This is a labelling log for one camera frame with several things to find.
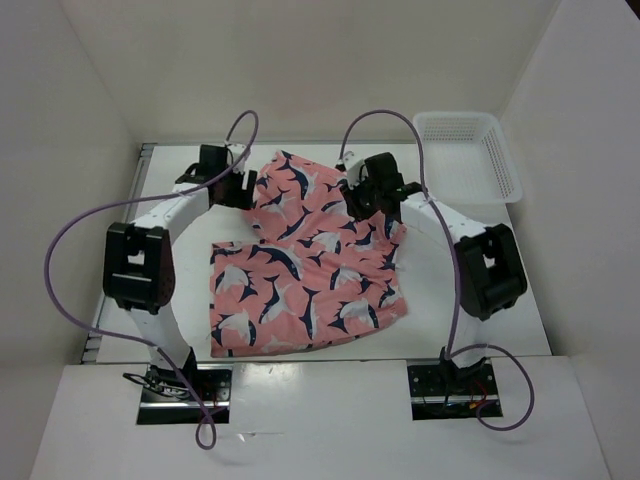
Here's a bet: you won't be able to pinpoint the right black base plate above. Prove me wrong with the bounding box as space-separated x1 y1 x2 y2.
407 361 503 421

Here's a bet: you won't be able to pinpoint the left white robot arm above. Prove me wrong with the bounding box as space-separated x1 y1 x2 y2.
103 142 257 400

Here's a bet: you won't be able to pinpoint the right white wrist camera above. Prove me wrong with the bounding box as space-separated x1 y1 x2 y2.
336 151 368 189

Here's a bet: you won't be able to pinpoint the pink shark print shorts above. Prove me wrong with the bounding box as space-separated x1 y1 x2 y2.
209 151 408 357

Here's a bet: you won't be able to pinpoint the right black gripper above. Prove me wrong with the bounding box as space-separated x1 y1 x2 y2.
339 172 382 222

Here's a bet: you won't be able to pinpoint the aluminium table edge rail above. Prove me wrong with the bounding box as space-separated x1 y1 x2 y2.
81 142 154 363

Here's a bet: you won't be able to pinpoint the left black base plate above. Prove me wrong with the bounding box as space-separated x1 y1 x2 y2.
123 366 232 426

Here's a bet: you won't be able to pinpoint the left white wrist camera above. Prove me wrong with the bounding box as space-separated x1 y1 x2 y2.
224 142 251 173

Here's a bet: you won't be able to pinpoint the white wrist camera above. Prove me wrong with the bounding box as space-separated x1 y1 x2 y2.
336 151 368 189
224 142 251 173

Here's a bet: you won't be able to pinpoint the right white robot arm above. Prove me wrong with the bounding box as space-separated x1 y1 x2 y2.
336 152 527 393

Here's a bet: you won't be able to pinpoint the white plastic basket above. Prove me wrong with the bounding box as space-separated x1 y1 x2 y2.
413 111 523 223

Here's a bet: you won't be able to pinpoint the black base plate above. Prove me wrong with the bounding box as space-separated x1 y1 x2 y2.
407 361 503 421
123 366 232 426

